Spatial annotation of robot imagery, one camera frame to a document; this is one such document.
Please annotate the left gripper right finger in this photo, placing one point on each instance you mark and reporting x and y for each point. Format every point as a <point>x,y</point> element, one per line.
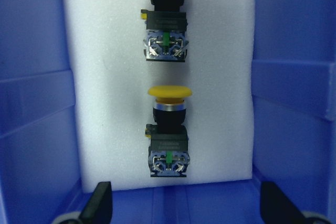
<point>276,207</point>

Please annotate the red push button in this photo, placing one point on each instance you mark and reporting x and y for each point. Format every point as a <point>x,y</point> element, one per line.
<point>166,26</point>

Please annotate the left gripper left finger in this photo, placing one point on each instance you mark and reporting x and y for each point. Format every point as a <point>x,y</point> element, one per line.
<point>98,209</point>

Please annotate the left bin white foam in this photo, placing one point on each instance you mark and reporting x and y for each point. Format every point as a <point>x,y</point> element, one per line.
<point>112,78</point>

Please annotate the yellow push button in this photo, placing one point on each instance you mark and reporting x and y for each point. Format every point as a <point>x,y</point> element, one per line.
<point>168,149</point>

